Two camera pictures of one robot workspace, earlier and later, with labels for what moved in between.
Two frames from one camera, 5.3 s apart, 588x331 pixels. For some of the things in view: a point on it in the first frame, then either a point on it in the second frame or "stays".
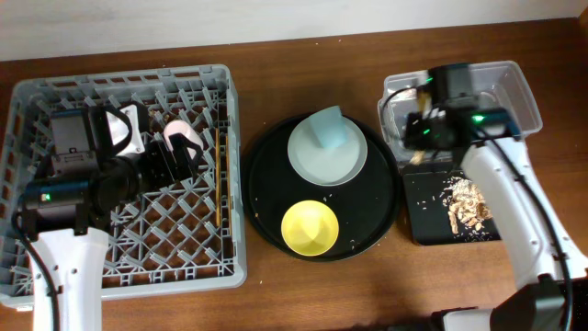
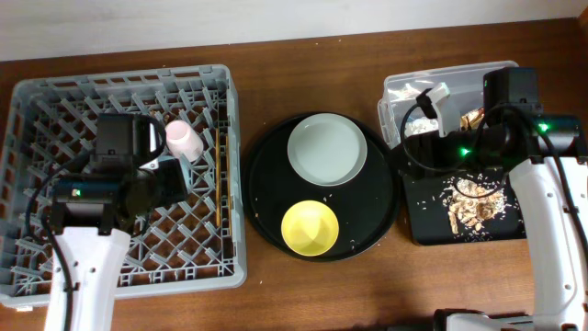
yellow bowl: x=310 y=228 stays
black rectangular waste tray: x=429 y=218 stays
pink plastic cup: x=182 y=127 stays
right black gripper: x=414 y=131 → x=414 y=154
